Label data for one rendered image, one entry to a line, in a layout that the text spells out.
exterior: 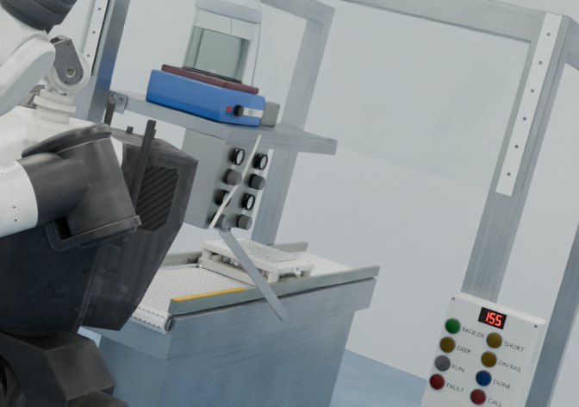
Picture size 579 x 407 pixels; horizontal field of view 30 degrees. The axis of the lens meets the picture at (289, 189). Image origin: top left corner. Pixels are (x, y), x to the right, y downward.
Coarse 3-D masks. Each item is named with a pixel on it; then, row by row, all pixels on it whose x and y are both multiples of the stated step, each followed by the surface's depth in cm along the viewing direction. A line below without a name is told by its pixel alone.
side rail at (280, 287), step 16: (336, 272) 325; (352, 272) 336; (368, 272) 349; (256, 288) 274; (272, 288) 284; (288, 288) 293; (304, 288) 304; (176, 304) 239; (192, 304) 246; (208, 304) 253; (224, 304) 260
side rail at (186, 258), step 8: (280, 248) 349; (288, 248) 355; (296, 248) 362; (304, 248) 368; (168, 256) 285; (176, 256) 289; (184, 256) 293; (192, 256) 297; (200, 256) 301; (168, 264) 287; (176, 264) 290; (184, 264) 295
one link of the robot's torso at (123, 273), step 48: (0, 144) 151; (144, 144) 154; (144, 192) 160; (0, 240) 153; (48, 240) 154; (144, 240) 161; (0, 288) 155; (48, 288) 157; (96, 288) 160; (144, 288) 163
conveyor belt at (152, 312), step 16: (304, 256) 361; (160, 272) 279; (176, 272) 284; (192, 272) 289; (208, 272) 295; (320, 272) 338; (160, 288) 262; (176, 288) 266; (192, 288) 271; (208, 288) 276; (224, 288) 281; (144, 304) 243; (160, 304) 246; (144, 320) 241; (160, 320) 240
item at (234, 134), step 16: (128, 96) 244; (144, 96) 259; (144, 112) 240; (160, 112) 238; (176, 112) 236; (192, 128) 235; (208, 128) 233; (224, 128) 231; (240, 128) 236; (256, 128) 247; (272, 128) 263; (240, 144) 238; (272, 144) 252; (288, 144) 260; (304, 144) 268; (320, 144) 277
